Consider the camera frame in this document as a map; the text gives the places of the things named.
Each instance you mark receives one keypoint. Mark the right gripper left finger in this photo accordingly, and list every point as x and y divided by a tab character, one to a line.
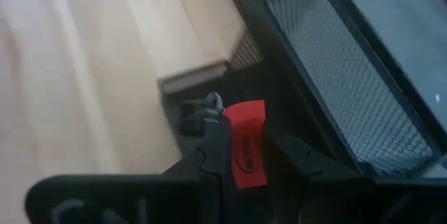
213	154

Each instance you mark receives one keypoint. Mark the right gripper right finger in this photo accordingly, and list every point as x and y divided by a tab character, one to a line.
293	168

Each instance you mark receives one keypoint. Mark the black mesh desk organizer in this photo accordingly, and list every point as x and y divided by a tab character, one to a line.
349	77

